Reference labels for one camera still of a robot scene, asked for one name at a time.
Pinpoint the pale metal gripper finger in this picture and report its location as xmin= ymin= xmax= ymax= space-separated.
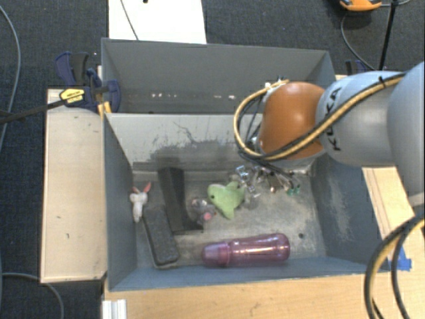
xmin=234 ymin=165 xmax=250 ymax=187
xmin=246 ymin=183 xmax=262 ymax=209

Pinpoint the grey metal bin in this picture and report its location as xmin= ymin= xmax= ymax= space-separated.
xmin=100 ymin=37 xmax=390 ymax=292

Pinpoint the green toy whale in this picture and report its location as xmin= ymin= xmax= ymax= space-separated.
xmin=207 ymin=181 xmax=248 ymax=220

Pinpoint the purple plastic bottle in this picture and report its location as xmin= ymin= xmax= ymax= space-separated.
xmin=201 ymin=233 xmax=291 ymax=268

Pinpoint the grey toy mouse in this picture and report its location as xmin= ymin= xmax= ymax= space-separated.
xmin=190 ymin=197 xmax=217 ymax=231

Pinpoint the dark green flat block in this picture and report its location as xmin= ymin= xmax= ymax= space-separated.
xmin=157 ymin=167 xmax=187 ymax=235
xmin=142 ymin=207 xmax=181 ymax=268

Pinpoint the white toy rabbit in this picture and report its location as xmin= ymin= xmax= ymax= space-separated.
xmin=129 ymin=181 xmax=153 ymax=224

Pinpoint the pale wood flat board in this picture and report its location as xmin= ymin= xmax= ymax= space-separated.
xmin=39 ymin=88 xmax=109 ymax=284

